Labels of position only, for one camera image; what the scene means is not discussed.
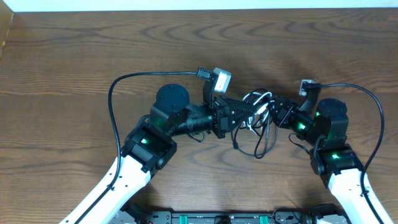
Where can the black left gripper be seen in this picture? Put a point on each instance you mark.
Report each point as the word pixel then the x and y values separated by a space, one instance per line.
pixel 219 117

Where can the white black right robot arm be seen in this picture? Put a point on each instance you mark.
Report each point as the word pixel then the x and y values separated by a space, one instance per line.
pixel 331 158

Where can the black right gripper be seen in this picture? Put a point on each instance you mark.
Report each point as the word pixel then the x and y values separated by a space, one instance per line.
pixel 282 113

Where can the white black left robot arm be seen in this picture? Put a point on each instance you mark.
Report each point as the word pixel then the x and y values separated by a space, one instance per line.
pixel 149 147

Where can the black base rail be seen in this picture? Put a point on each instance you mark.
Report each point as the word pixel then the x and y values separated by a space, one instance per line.
pixel 279 216

